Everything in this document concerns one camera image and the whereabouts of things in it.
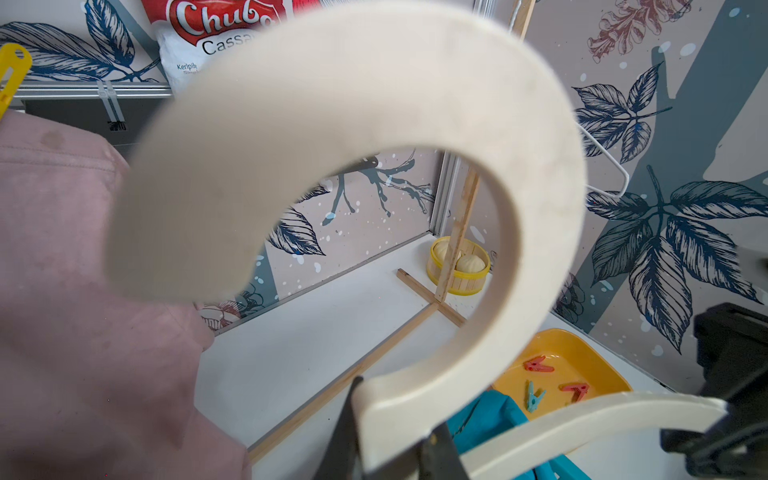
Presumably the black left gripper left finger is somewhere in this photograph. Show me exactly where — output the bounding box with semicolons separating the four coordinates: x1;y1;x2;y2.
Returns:
312;376;364;480

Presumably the red Chuba chips bag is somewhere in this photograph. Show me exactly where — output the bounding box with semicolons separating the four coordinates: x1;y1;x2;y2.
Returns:
142;0;324;93

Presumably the teal plastic laundry basket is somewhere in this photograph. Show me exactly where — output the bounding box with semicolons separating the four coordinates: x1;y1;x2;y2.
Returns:
549;455;591;480

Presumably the black wall basket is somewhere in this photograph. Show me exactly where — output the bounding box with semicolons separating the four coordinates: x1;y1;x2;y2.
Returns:
23;98;165;145

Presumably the wooden ring hanger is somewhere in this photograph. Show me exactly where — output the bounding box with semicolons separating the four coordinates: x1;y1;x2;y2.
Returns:
105;0;731;480

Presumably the white wire hanger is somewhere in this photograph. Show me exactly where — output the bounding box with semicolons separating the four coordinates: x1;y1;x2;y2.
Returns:
578;122;631;200

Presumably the teal clothespin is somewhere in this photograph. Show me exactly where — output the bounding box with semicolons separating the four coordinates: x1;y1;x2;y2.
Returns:
524;380;546;414

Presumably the yellow bowl with buns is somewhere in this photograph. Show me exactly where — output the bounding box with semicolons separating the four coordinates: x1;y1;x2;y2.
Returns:
426;236;491;296

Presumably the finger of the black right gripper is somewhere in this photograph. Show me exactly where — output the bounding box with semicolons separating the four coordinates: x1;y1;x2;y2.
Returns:
659;302;768;480

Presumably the yellow plastic tray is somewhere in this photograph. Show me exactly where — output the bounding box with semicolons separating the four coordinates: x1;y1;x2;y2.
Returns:
492;329;632;420

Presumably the red clothespin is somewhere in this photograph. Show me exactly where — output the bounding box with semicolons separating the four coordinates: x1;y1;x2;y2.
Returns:
559;382;590;403
523;355;555;373

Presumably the teal t-shirt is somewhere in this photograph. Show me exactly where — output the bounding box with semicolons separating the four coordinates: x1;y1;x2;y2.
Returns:
447;390;527;455

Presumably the wooden clothes rack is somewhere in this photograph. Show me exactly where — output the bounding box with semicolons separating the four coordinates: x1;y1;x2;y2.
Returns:
247;0;538;466

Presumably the pink-grey t-shirt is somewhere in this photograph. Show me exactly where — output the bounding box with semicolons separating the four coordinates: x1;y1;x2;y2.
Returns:
1;110;251;479

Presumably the yellow clothespin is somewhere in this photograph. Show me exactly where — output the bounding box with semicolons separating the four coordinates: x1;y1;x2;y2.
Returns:
0;43;33;119

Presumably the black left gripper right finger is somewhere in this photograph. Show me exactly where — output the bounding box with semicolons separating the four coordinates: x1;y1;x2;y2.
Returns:
419;423;469;480

